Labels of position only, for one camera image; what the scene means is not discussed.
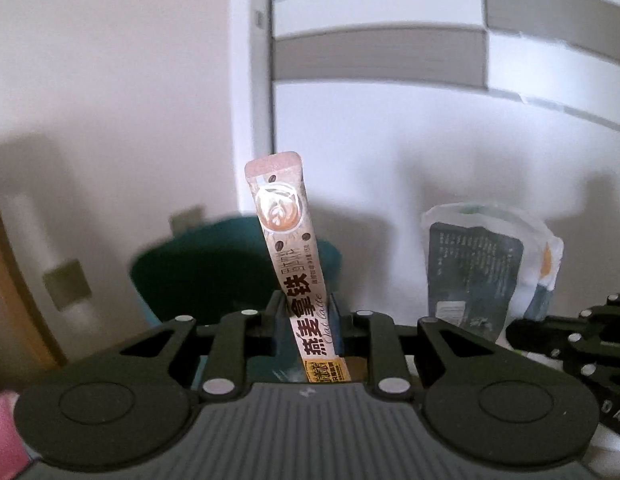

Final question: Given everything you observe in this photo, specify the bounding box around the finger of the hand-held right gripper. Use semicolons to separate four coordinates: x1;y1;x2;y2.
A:
504;292;620;397

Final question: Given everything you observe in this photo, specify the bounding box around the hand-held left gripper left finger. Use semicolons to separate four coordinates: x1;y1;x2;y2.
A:
117;290;292;402

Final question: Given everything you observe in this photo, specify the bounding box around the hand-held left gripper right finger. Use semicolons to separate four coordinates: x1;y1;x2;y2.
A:
330;294;497;402

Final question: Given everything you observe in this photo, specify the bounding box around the beige coffee stick sachet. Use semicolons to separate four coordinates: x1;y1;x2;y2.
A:
244;150;352;387

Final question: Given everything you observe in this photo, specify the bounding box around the teal trash bin deer print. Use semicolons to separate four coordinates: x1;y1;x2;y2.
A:
129;214;344;327

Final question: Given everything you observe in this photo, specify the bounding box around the white dark snack bag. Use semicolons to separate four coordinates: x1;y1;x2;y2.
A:
420;203;565;347

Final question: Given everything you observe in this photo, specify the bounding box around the wooden bed headboard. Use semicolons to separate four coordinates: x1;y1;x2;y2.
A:
0;172;69;393

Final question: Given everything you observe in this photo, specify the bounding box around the pink blanket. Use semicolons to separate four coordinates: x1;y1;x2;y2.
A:
0;391;30;480

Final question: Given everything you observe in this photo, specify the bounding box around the beige wall socket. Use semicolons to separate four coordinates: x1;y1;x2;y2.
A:
43;258;94;312
169;205;206;234

